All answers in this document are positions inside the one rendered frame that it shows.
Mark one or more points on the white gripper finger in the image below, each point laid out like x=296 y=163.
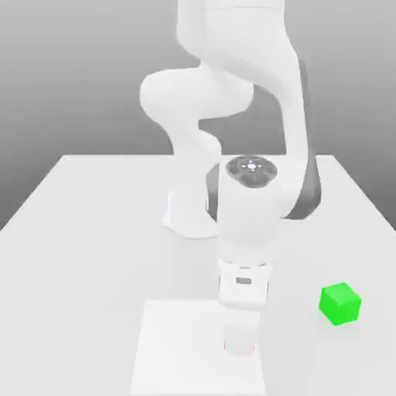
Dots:
x=240 y=334

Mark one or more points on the small green cube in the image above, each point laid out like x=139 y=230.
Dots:
x=339 y=304

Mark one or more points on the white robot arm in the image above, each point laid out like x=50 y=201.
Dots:
x=247 y=222

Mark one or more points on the small red cube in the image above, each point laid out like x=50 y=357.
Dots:
x=224 y=345

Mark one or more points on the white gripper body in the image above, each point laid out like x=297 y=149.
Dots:
x=244 y=294

